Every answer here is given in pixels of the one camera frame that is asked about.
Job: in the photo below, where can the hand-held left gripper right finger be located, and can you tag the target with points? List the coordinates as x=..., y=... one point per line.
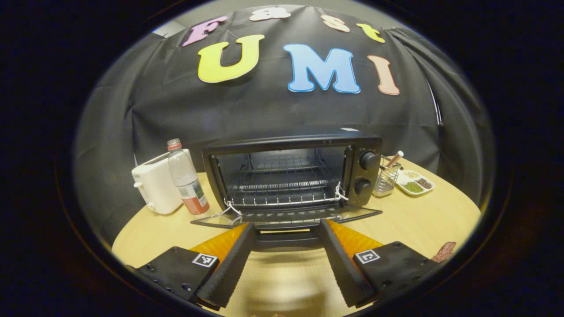
x=341, y=268

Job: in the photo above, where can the black electric oven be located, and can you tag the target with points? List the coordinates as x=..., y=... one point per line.
x=286, y=141

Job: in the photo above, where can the white toaster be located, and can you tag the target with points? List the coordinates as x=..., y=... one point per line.
x=156, y=189

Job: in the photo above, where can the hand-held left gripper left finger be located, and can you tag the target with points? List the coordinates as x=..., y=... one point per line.
x=229, y=268

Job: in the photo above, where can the black backdrop cloth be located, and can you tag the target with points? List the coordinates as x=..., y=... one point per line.
x=264, y=110

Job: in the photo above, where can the white divided dish of beans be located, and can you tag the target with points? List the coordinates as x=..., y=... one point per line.
x=414, y=184

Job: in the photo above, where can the red raw steak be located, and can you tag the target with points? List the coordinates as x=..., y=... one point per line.
x=445, y=252

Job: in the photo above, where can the clear plastic bottle red label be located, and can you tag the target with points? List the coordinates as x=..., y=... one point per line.
x=187, y=180

